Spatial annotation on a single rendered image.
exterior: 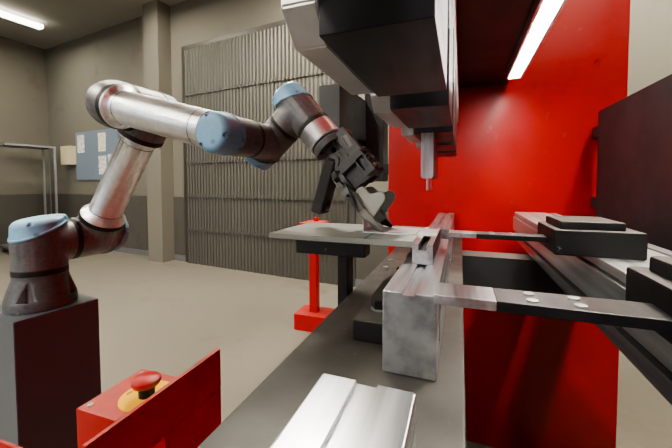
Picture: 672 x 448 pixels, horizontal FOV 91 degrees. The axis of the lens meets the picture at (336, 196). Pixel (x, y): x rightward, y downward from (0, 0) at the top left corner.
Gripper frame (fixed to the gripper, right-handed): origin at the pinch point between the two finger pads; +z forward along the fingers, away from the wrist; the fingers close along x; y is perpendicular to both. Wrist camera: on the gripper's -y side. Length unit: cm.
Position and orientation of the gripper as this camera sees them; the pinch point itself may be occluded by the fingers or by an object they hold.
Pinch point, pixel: (381, 226)
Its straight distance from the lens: 65.8
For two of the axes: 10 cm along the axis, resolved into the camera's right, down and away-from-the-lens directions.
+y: 7.0, -6.4, -3.2
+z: 6.0, 7.7, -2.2
